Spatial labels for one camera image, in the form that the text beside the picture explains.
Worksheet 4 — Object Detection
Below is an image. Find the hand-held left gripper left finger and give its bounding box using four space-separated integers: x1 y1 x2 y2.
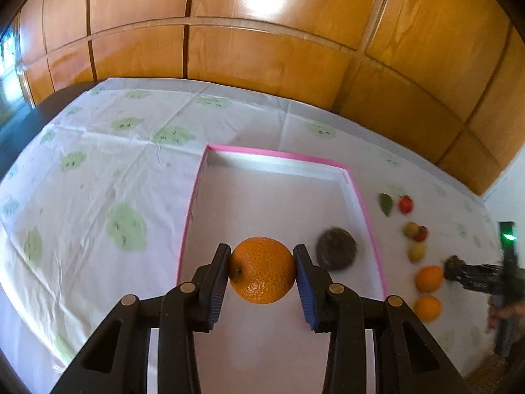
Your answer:
51 243 232 394

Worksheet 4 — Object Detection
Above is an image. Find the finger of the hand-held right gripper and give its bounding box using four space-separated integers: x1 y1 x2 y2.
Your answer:
455 263 503 294

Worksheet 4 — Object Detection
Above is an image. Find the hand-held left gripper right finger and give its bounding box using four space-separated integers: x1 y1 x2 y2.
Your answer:
292 244 470 394

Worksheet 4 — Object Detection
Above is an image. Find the dark brown round fruit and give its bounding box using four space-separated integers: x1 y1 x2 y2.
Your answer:
444 255 466 282
315 227 359 272

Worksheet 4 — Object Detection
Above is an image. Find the large orange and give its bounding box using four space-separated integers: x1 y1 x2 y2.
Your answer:
230 237 296 305

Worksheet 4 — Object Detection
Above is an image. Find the pink-rimmed white tray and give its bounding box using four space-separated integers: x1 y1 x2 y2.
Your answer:
176 143 388 394

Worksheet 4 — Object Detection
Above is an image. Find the person's right hand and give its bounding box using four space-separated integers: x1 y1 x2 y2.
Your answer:
486 295 525 335

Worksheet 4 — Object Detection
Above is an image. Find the woven wicker seat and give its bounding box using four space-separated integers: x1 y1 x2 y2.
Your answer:
468 355 517 394

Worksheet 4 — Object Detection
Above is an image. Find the white cloud-print tablecloth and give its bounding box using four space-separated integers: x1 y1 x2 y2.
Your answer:
0 77 505 386

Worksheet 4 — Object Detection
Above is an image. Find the wooden wardrobe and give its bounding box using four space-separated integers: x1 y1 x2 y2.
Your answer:
16 0 525 195

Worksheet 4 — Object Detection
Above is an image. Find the window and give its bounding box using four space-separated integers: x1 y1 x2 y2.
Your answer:
0 20 25 124

